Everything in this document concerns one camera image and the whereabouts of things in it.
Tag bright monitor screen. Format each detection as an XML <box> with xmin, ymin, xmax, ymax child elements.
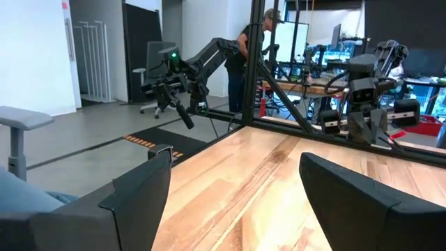
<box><xmin>263</xmin><ymin>20</ymin><xmax>310</xmax><ymax>64</ymax></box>

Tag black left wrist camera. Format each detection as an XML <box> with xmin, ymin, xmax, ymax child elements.
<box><xmin>348</xmin><ymin>77</ymin><xmax>378</xmax><ymax>105</ymax></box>

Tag grey office chair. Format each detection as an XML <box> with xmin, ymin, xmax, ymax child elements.
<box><xmin>132</xmin><ymin>40</ymin><xmax>178</xmax><ymax>119</ymax></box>

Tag black table frame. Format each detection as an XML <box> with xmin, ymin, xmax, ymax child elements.
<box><xmin>148</xmin><ymin>0</ymin><xmax>446</xmax><ymax>169</ymax></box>

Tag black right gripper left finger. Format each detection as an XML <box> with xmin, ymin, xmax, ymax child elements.
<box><xmin>0</xmin><ymin>150</ymin><xmax>174</xmax><ymax>251</ymax></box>

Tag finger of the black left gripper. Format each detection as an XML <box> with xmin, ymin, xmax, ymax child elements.
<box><xmin>347</xmin><ymin>111</ymin><xmax>372</xmax><ymax>144</ymax></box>
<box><xmin>371</xmin><ymin>108</ymin><xmax>387</xmax><ymax>144</ymax></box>

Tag wooden desk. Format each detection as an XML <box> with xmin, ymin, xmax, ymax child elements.
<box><xmin>261</xmin><ymin>79</ymin><xmax>350</xmax><ymax>98</ymax></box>

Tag grey padded armrest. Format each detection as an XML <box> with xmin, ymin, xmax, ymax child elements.
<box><xmin>0</xmin><ymin>105</ymin><xmax>55</xmax><ymax>182</ymax></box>

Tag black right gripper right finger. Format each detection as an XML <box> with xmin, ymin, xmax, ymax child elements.
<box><xmin>298</xmin><ymin>152</ymin><xmax>446</xmax><ymax>251</ymax></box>

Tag black upright panel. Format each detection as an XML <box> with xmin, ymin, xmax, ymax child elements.
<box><xmin>121</xmin><ymin>2</ymin><xmax>163</xmax><ymax>104</ymax></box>

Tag white metal rack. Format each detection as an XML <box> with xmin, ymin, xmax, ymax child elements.
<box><xmin>72</xmin><ymin>20</ymin><xmax>113</xmax><ymax>104</ymax></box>

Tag black orange striped floor mat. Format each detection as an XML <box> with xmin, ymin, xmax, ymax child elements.
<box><xmin>123</xmin><ymin>126</ymin><xmax>208</xmax><ymax>162</ymax></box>

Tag person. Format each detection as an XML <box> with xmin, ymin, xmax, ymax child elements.
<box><xmin>224</xmin><ymin>8</ymin><xmax>285</xmax><ymax>114</ymax></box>

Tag red plastic bin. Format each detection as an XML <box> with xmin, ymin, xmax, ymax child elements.
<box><xmin>403</xmin><ymin>114</ymin><xmax>444</xmax><ymax>137</ymax></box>

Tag blue grey seat cushion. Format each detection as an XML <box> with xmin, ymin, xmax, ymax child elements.
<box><xmin>0</xmin><ymin>166</ymin><xmax>79</xmax><ymax>214</ymax></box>

